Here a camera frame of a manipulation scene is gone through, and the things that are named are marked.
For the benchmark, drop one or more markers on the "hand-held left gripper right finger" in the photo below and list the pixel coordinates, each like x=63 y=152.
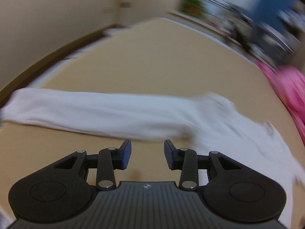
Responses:
x=167 y=154

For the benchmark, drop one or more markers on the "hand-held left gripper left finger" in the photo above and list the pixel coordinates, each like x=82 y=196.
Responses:
x=126 y=154

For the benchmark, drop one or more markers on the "white small garment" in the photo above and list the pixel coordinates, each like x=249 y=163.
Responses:
x=114 y=114

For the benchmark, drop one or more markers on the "white window ledge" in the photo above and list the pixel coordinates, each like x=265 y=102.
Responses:
x=205 y=22

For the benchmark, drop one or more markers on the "pink cloth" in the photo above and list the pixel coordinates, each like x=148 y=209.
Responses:
x=289 y=85

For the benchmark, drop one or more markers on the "green potted plant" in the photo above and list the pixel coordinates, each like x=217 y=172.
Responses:
x=193 y=6

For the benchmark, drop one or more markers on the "blue curtain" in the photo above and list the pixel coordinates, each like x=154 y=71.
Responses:
x=269 y=7

